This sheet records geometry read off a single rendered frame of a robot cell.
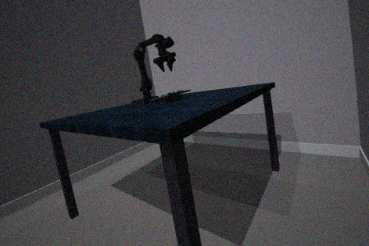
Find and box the grey switch panel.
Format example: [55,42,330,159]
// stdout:
[150,90,190,103]

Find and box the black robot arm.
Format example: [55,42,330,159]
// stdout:
[133,34,176,98]

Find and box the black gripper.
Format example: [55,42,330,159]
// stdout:
[153,49,176,72]

